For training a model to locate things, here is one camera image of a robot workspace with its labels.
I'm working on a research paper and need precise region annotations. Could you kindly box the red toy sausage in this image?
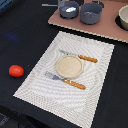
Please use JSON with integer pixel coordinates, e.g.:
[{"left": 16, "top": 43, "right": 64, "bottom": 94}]
[{"left": 9, "top": 65, "right": 24, "bottom": 77}]

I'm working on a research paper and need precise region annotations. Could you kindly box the grey frying pan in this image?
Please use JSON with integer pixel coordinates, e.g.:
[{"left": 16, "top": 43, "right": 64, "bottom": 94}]
[{"left": 41, "top": 0, "right": 80, "bottom": 20}]

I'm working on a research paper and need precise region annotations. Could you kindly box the brown stove board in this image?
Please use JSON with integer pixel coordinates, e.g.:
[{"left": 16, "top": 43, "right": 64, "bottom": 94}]
[{"left": 48, "top": 0, "right": 128, "bottom": 43}]

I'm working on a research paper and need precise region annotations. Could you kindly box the round beige plate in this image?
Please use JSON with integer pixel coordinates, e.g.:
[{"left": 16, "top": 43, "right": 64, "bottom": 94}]
[{"left": 56, "top": 55, "right": 83, "bottom": 79}]

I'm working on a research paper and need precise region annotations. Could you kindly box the woven beige placemat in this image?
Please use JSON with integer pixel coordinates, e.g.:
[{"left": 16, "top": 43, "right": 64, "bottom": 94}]
[{"left": 14, "top": 31, "right": 114, "bottom": 128}]

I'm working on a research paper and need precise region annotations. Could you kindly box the grey pot with lid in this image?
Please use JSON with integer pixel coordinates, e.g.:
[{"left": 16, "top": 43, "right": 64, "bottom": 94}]
[{"left": 80, "top": 2, "right": 102, "bottom": 25}]

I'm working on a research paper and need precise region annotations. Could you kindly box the beige bowl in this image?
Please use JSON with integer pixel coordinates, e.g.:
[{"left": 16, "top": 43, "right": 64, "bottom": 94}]
[{"left": 119, "top": 5, "right": 128, "bottom": 30}]

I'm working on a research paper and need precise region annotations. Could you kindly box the wooden handled fork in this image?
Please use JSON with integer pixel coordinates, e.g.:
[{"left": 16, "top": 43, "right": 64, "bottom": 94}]
[{"left": 45, "top": 71, "right": 86, "bottom": 89}]

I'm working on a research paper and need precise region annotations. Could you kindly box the wooden handled knife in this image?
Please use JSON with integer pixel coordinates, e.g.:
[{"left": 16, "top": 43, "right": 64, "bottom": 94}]
[{"left": 59, "top": 50, "right": 98, "bottom": 63}]

